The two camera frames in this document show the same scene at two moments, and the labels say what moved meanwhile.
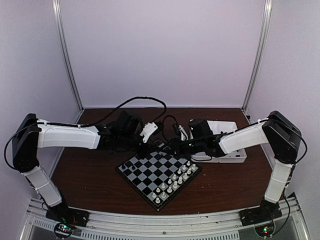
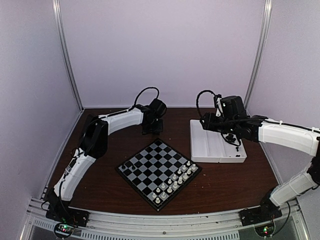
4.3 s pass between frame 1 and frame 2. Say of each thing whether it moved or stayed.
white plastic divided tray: stayed
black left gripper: moved
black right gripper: moved
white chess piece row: stayed
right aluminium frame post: stayed
